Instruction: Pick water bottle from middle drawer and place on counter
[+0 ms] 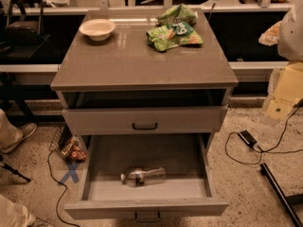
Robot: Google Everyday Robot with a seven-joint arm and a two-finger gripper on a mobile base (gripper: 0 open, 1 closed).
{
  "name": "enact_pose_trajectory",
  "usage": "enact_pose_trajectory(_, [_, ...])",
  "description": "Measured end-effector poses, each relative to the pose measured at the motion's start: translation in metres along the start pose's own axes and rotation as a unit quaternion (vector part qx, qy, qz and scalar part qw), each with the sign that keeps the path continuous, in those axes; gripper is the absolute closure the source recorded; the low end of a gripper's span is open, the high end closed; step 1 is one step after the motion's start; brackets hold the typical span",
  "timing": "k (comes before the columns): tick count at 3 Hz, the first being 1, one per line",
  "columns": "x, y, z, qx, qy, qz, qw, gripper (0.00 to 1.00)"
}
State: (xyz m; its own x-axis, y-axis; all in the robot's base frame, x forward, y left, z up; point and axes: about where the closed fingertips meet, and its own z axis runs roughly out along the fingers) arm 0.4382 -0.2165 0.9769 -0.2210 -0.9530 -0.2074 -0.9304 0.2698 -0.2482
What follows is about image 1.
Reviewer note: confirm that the black power adapter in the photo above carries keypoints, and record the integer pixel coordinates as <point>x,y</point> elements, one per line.
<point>247,138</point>

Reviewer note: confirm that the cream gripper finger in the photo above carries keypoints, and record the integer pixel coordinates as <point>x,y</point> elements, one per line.
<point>288,91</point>

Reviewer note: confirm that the green chip bag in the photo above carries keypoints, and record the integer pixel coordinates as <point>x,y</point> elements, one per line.
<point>166,37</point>
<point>177,14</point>

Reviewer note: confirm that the grey cabinet with countertop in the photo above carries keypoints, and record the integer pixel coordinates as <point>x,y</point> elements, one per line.
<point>125,72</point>

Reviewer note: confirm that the green chip bag rear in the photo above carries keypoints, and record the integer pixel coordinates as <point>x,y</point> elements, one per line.
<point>177,14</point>

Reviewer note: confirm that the wire basket with snacks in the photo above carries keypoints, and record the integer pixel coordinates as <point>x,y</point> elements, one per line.
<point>67,145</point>

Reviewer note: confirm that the person's shoe and leg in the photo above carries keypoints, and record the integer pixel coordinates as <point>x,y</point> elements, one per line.
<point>11,136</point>

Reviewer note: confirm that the green chip bag front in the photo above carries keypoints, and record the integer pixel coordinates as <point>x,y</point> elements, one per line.
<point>166,37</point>

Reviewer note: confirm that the black stand leg right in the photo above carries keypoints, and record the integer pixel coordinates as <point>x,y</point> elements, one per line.
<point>288,202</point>

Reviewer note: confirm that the blue tape cross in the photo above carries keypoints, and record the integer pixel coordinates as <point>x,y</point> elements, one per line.
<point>71,173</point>

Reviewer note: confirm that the white bowl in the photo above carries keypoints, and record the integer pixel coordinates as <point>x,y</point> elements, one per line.
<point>97,29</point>

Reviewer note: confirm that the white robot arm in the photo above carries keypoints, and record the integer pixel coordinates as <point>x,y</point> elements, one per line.
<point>287,34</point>

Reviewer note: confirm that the black chair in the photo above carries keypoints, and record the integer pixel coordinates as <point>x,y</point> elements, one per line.
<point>22,37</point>

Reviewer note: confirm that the open grey middle drawer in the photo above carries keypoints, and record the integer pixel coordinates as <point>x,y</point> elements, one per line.
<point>185,190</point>

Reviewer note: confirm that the black tripod leg left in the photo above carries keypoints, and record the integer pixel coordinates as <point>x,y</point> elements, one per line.
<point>12,170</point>

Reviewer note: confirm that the clear plastic water bottle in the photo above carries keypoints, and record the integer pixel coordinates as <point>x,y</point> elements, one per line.
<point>139,176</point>

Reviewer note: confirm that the closed grey upper drawer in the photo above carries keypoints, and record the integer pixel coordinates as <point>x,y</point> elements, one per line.
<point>144,120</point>

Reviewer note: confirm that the person's leg lower left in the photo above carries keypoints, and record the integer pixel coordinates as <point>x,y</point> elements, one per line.
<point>17,215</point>

